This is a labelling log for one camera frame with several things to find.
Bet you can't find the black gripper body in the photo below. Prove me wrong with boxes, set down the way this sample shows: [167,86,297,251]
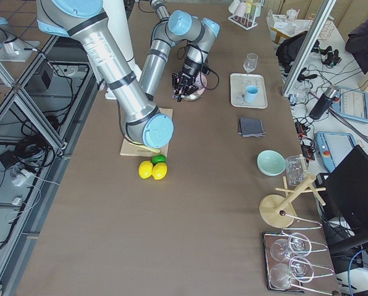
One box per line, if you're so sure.
[172,60,209,89]

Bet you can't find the metal ice scoop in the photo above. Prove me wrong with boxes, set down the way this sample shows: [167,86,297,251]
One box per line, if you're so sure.
[183,89,204,102]

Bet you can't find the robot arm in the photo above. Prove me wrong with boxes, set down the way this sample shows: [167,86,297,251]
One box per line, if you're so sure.
[149,0,170,21]
[36,0,220,149]

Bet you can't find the pink bowl of ice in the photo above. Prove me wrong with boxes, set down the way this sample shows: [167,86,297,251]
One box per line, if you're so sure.
[194,73,207,96]

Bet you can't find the light blue cup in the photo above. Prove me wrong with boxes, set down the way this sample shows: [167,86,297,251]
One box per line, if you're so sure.
[244,85,259,104]

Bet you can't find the white cup rack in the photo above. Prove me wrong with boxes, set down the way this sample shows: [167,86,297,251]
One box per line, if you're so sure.
[228,0,264,30]

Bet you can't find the cream serving tray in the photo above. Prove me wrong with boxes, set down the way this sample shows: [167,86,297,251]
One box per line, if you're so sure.
[230,73,268,109]

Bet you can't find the clear wine glass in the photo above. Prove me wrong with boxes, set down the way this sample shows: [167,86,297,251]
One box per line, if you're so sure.
[243,53,258,74]

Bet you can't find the yellow plastic knife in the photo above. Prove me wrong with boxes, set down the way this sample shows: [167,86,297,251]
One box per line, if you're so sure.
[131,142,161,154]

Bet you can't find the grey folded cloth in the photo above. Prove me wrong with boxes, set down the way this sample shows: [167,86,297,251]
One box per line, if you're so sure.
[238,117,266,138]

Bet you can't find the green lime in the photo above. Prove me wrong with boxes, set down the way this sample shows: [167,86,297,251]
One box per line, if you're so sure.
[151,154,167,165]

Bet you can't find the wooden cutting board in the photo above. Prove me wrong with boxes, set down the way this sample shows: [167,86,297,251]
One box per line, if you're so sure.
[120,108,174,157]

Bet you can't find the yellow lemon lower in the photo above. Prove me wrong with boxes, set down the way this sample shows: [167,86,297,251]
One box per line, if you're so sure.
[151,162,167,180]

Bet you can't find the yellow lemon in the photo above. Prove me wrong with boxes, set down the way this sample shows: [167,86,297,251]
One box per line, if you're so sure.
[138,160,154,179]
[151,162,167,180]

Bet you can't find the yellow lemon upper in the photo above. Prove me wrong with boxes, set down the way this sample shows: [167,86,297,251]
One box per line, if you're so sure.
[138,160,154,179]

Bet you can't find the green bowl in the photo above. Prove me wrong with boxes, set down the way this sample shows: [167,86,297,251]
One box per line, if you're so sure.
[257,150,286,176]

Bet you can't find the black water bottle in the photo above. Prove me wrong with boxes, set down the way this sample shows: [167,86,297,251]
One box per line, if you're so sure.
[309,84,339,120]

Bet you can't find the wooden glass stand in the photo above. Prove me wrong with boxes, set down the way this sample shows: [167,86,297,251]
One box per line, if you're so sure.
[259,154,327,229]

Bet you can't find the blue teach pendant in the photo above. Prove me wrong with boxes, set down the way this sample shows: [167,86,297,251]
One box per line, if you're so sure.
[332,88,368,123]
[316,131,356,172]

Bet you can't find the black framed glass tray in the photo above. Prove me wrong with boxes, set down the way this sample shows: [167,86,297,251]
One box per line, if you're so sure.
[261,229,339,294]

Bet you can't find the black monitor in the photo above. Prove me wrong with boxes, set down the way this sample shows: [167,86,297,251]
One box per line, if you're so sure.
[316,146,368,249]

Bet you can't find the aluminium frame post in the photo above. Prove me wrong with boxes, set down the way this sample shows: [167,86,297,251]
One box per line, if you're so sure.
[282,0,336,97]

